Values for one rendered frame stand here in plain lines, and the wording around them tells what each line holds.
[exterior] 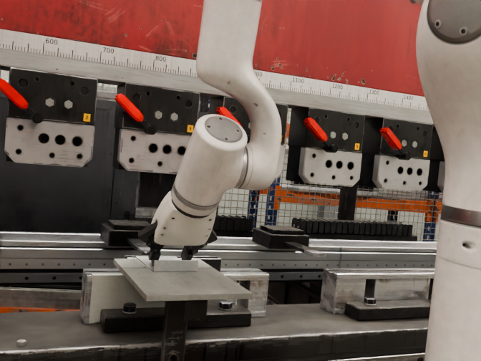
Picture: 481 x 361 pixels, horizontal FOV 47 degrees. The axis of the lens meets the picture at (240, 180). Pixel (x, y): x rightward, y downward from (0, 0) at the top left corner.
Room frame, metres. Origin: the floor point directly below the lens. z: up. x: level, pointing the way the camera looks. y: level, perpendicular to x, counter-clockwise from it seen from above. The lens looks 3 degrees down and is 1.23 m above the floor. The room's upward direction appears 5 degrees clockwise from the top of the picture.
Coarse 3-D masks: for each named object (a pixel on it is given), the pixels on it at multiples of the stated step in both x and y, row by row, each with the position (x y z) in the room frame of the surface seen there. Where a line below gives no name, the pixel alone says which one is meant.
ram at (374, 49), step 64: (0, 0) 0.96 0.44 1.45; (64, 0) 1.00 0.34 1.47; (128, 0) 1.05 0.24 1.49; (192, 0) 1.10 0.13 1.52; (320, 0) 1.21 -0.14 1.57; (384, 0) 1.28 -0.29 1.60; (0, 64) 0.96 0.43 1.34; (64, 64) 1.00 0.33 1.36; (256, 64) 1.16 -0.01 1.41; (320, 64) 1.22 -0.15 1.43; (384, 64) 1.29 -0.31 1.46
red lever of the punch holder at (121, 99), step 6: (120, 96) 1.01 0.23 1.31; (120, 102) 1.01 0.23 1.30; (126, 102) 1.01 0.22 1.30; (126, 108) 1.01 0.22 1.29; (132, 108) 1.02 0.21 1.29; (132, 114) 1.02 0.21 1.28; (138, 114) 1.02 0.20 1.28; (138, 120) 1.02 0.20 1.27; (144, 120) 1.03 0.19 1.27; (144, 126) 1.03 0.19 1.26; (150, 126) 1.03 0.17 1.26; (150, 132) 1.03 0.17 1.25; (156, 132) 1.03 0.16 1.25
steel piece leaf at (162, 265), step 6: (150, 264) 1.04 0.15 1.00; (156, 264) 0.99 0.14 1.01; (162, 264) 0.99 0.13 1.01; (168, 264) 1.00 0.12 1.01; (174, 264) 1.00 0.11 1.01; (180, 264) 1.01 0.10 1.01; (186, 264) 1.01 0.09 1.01; (192, 264) 1.02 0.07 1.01; (156, 270) 0.99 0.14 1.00; (162, 270) 0.99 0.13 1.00; (168, 270) 1.00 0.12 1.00; (174, 270) 1.00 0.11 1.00; (180, 270) 1.01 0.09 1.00; (186, 270) 1.01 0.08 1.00; (192, 270) 1.02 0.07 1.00
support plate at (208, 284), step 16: (128, 272) 0.97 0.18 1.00; (144, 272) 0.98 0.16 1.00; (160, 272) 0.99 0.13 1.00; (176, 272) 1.00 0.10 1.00; (192, 272) 1.02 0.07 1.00; (208, 272) 1.03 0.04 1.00; (144, 288) 0.87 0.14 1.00; (160, 288) 0.88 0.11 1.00; (176, 288) 0.89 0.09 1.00; (192, 288) 0.90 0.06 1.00; (208, 288) 0.91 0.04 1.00; (224, 288) 0.92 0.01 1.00; (240, 288) 0.93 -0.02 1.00
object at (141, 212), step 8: (144, 176) 1.10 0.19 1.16; (152, 176) 1.11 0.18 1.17; (160, 176) 1.11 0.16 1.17; (168, 176) 1.12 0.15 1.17; (144, 184) 1.10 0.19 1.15; (152, 184) 1.11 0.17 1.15; (160, 184) 1.11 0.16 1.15; (168, 184) 1.12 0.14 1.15; (136, 192) 1.11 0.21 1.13; (144, 192) 1.10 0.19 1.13; (152, 192) 1.11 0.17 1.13; (160, 192) 1.11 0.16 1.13; (136, 200) 1.11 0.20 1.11; (144, 200) 1.10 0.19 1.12; (152, 200) 1.11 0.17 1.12; (160, 200) 1.12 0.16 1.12; (136, 208) 1.11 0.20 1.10; (144, 208) 1.11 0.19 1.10; (152, 208) 1.12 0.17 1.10; (136, 216) 1.11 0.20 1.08; (144, 216) 1.11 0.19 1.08; (152, 216) 1.12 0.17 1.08
